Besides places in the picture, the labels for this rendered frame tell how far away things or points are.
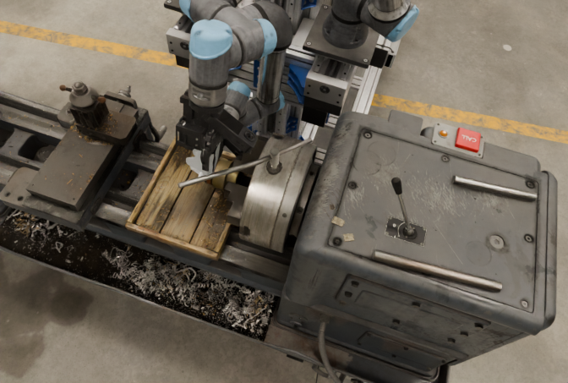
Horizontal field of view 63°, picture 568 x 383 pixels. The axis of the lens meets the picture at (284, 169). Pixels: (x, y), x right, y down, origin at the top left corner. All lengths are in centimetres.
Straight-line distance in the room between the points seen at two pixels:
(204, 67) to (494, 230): 76
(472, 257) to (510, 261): 9
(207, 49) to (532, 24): 336
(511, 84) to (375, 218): 247
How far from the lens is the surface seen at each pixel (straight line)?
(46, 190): 155
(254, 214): 117
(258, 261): 145
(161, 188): 155
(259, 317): 171
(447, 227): 116
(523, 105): 339
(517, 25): 394
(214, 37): 85
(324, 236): 107
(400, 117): 129
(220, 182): 130
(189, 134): 97
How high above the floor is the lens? 222
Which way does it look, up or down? 59 degrees down
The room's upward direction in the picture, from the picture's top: 8 degrees clockwise
